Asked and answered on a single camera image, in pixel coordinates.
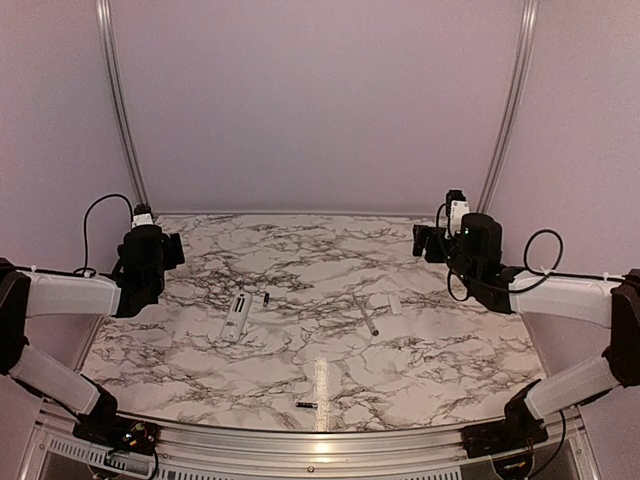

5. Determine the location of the white battery cover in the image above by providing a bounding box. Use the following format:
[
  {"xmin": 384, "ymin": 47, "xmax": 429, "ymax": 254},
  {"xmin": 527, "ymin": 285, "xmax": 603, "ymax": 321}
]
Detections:
[{"xmin": 388, "ymin": 293, "xmax": 402, "ymax": 315}]

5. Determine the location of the white remote control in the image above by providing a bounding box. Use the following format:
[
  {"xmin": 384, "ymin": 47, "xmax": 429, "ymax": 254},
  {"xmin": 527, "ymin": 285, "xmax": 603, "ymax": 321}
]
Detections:
[{"xmin": 220, "ymin": 291, "xmax": 253, "ymax": 343}]

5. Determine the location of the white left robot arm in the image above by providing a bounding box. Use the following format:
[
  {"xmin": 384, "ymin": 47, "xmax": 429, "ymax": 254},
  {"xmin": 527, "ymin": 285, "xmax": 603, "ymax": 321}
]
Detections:
[{"xmin": 1, "ymin": 224, "xmax": 185, "ymax": 445}]

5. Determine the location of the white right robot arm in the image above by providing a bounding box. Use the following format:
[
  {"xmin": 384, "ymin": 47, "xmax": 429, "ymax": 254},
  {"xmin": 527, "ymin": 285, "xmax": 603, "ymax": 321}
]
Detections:
[{"xmin": 412, "ymin": 213, "xmax": 639, "ymax": 448}]

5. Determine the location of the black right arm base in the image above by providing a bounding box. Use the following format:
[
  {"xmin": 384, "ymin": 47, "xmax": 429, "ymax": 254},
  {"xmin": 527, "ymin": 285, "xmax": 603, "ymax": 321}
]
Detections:
[{"xmin": 461, "ymin": 411, "xmax": 549, "ymax": 458}]

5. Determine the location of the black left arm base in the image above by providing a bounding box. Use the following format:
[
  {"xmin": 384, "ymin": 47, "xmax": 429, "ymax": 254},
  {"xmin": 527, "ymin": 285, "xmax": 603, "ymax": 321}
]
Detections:
[{"xmin": 73, "ymin": 415, "xmax": 159, "ymax": 456}]

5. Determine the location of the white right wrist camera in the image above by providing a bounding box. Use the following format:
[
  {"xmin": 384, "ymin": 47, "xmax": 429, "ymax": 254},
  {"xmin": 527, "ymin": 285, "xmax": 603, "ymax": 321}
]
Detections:
[{"xmin": 445, "ymin": 189, "xmax": 470, "ymax": 238}]

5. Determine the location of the aluminium frame left post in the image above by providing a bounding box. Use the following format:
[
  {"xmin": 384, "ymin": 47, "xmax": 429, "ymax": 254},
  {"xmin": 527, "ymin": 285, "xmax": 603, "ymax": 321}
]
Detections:
[{"xmin": 95, "ymin": 0, "xmax": 150, "ymax": 204}]

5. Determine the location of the aluminium frame post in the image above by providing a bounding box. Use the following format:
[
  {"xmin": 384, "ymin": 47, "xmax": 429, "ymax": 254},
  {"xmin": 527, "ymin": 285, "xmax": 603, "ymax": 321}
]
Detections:
[
  {"xmin": 477, "ymin": 0, "xmax": 540, "ymax": 214},
  {"xmin": 95, "ymin": 0, "xmax": 150, "ymax": 204}
]

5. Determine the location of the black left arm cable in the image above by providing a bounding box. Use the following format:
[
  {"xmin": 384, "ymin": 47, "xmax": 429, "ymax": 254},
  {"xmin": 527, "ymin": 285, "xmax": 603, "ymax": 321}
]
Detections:
[{"xmin": 0, "ymin": 193, "xmax": 161, "ymax": 480}]

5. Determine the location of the aluminium front rail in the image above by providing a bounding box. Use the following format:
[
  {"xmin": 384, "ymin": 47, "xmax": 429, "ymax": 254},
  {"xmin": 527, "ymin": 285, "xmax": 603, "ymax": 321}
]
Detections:
[{"xmin": 18, "ymin": 403, "xmax": 601, "ymax": 479}]

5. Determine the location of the aluminium frame right post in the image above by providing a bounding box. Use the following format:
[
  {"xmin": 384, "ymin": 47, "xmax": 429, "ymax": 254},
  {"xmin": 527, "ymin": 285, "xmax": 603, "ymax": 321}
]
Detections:
[{"xmin": 477, "ymin": 0, "xmax": 540, "ymax": 214}]

